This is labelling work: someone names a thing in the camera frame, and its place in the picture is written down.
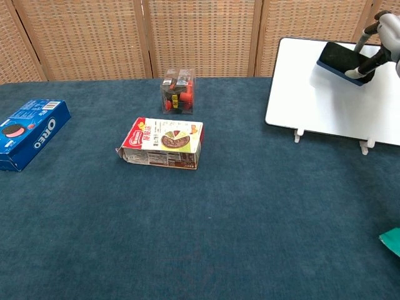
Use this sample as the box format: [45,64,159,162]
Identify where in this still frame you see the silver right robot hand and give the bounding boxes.
[344,10,400,79]

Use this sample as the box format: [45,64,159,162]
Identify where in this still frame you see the black blue whiteboard eraser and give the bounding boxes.
[316,41,377,87]

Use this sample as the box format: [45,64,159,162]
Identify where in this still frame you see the teal object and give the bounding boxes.
[378,227,400,258]

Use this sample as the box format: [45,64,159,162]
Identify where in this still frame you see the clear box of clips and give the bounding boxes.
[159,68,197,115]

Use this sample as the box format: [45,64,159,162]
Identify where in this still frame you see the blue Oreo cookie box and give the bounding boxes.
[0,99,72,173]

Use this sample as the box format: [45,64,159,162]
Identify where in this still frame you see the white magnetic whiteboard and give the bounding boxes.
[264,37,400,146]

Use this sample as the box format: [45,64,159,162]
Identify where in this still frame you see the white plastic whiteboard stand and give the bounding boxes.
[293,127,376,156]

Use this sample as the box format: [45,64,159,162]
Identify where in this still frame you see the red white snack carton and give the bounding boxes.
[115,117,205,170]

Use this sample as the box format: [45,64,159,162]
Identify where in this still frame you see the blue table cloth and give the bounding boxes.
[0,76,400,300]

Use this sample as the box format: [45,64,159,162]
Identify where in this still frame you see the woven wooden folding screen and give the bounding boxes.
[0,0,400,85]

